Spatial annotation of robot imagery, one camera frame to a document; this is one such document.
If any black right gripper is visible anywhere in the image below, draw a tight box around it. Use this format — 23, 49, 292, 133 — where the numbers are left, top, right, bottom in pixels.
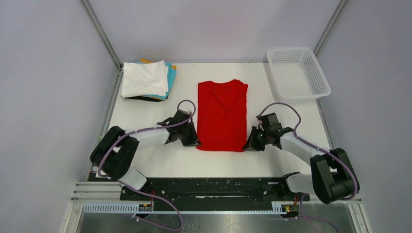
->
242, 126, 271, 151

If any red t-shirt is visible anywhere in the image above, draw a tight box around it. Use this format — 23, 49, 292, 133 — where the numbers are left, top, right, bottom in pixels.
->
196, 79, 248, 152

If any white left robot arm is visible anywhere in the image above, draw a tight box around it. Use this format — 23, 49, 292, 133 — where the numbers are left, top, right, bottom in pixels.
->
90, 110, 201, 200

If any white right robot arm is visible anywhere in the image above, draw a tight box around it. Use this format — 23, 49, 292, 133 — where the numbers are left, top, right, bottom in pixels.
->
242, 113, 360, 204

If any folded black t-shirt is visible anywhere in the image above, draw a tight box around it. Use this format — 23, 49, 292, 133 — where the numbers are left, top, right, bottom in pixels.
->
126, 96, 164, 102

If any folded blue t-shirt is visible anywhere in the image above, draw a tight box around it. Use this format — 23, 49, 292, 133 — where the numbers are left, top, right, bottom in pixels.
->
142, 62, 177, 101

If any white plastic basket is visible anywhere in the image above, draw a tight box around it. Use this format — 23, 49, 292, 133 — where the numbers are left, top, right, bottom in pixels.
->
266, 47, 331, 102

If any folded white t-shirt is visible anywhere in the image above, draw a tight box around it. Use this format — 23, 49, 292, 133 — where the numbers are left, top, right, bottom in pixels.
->
121, 60, 169, 98

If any folded yellow t-shirt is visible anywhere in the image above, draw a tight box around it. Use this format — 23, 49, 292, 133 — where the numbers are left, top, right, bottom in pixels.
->
140, 59, 177, 70

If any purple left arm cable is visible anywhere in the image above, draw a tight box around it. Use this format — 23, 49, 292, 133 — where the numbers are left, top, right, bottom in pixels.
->
96, 99, 197, 232

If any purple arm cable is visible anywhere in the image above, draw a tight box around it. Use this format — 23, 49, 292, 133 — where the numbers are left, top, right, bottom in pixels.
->
257, 102, 360, 233
96, 99, 197, 232

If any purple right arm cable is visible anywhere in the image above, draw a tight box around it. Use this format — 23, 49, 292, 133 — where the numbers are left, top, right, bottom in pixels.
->
257, 102, 360, 233

